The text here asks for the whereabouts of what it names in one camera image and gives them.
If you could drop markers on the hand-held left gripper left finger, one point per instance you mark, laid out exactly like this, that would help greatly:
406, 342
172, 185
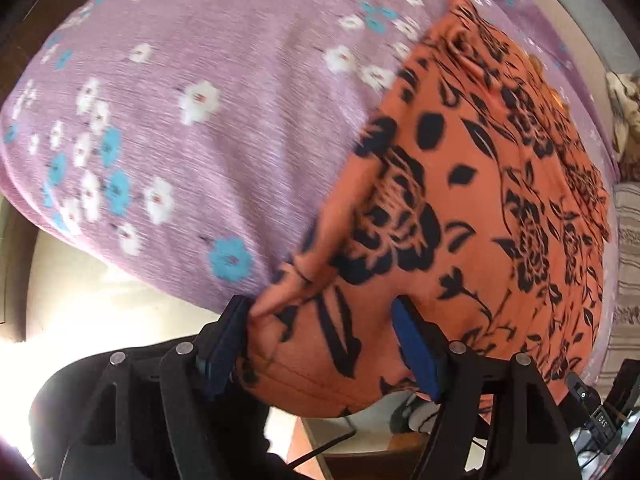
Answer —
220, 347

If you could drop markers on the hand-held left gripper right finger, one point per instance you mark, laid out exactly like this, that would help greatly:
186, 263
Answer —
417, 347

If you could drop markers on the orange black floral garment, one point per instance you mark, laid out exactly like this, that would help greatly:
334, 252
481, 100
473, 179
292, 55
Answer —
450, 210

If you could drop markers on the grey white cloth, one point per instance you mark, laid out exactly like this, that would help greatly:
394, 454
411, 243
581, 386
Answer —
415, 417

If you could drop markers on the striped beige blanket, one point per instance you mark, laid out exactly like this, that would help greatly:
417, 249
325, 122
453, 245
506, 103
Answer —
627, 260

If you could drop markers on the purple floral bedsheet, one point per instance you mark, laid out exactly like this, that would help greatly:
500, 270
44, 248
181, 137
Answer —
225, 135

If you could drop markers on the brown cream patterned cloth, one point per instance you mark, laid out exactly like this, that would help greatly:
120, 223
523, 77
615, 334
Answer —
622, 110

